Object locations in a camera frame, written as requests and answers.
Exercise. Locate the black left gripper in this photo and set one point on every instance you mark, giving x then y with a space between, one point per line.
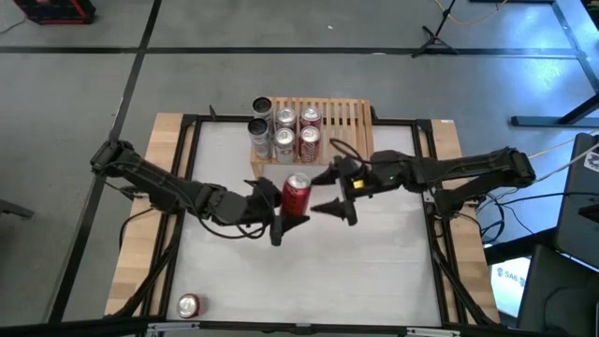
257 208

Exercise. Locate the wooden slatted shelf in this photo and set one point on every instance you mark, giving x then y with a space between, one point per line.
346 121

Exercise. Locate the grey chair base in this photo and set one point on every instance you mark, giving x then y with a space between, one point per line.
14 208

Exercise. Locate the tall white Celsius can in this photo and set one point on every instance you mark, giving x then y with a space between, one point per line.
258 140
262 106

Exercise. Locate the black desk leg frame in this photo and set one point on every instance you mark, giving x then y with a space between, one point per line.
538 121

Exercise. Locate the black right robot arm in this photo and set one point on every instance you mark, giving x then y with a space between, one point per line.
468 166

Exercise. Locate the red and black crate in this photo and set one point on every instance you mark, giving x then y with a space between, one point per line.
56 14

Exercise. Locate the dark grey monitor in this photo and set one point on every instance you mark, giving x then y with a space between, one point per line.
578 210

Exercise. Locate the white SA6 label sheet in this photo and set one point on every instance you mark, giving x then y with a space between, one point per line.
510 281

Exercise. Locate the black metal table frame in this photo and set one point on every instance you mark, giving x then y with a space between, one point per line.
234 118

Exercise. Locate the black tripod stand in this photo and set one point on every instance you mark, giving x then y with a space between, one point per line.
433 39

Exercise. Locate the silver Diet Coke can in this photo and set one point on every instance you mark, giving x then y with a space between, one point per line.
284 142
285 117

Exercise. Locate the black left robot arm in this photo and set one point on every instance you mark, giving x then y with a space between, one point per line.
154 180

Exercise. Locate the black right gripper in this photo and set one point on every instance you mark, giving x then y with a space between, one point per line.
369 178

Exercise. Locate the red Star Wars Coca-Cola can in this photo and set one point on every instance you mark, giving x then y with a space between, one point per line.
296 196

